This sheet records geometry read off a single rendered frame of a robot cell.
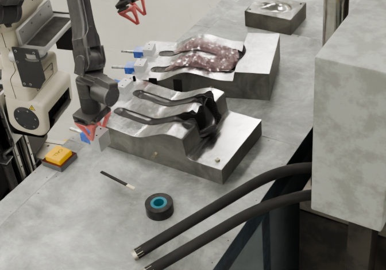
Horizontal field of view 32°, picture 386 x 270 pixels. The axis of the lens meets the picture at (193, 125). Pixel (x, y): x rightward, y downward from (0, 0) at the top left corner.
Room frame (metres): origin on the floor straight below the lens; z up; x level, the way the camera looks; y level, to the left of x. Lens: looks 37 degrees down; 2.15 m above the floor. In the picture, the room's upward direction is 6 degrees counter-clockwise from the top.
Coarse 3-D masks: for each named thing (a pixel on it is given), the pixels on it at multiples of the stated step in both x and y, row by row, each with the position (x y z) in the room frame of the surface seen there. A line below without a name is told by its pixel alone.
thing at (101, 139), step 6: (78, 132) 1.61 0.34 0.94; (96, 132) 1.57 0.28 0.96; (102, 132) 1.57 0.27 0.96; (108, 132) 1.58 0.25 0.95; (84, 138) 1.58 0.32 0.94; (96, 138) 1.55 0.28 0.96; (102, 138) 1.56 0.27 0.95; (108, 138) 1.58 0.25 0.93; (96, 144) 1.55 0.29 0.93; (102, 144) 1.55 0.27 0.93; (108, 144) 1.57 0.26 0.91; (96, 150) 1.55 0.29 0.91; (102, 150) 1.55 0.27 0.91
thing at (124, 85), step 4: (116, 80) 1.92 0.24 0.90; (120, 80) 1.92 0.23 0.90; (124, 80) 1.90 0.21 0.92; (128, 80) 1.90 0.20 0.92; (132, 80) 1.89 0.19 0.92; (120, 84) 1.88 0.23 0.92; (124, 84) 1.87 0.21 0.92; (128, 84) 1.88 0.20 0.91; (132, 84) 1.89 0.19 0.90; (120, 88) 1.86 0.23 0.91; (124, 88) 1.86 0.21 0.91; (128, 88) 1.87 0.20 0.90; (120, 92) 1.87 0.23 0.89; (124, 92) 1.86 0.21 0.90
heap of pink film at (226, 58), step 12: (180, 48) 2.12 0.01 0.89; (192, 48) 2.08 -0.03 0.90; (204, 48) 2.07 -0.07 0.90; (216, 48) 2.07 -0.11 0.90; (228, 48) 2.06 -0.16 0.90; (180, 60) 2.00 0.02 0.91; (192, 60) 1.97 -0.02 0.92; (204, 60) 1.97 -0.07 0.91; (216, 60) 1.99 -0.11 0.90; (228, 60) 1.98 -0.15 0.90
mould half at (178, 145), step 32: (128, 96) 1.84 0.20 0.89; (160, 96) 1.83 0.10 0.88; (192, 96) 1.76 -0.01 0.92; (224, 96) 1.74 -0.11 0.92; (128, 128) 1.68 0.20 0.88; (160, 128) 1.62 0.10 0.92; (192, 128) 1.58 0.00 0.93; (224, 128) 1.65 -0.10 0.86; (256, 128) 1.64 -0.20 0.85; (160, 160) 1.58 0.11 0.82; (192, 160) 1.52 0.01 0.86; (224, 160) 1.50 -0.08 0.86
